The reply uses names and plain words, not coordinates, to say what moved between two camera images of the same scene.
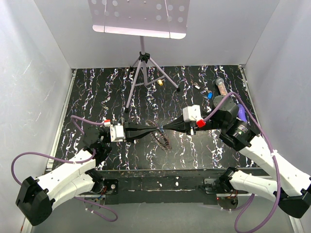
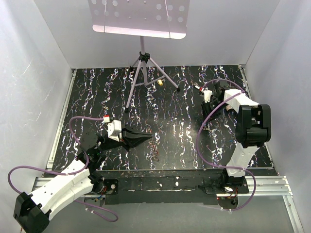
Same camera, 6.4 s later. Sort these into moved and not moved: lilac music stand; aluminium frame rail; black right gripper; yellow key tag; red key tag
Moved: black right gripper; red key tag
Not moved: lilac music stand; aluminium frame rail; yellow key tag
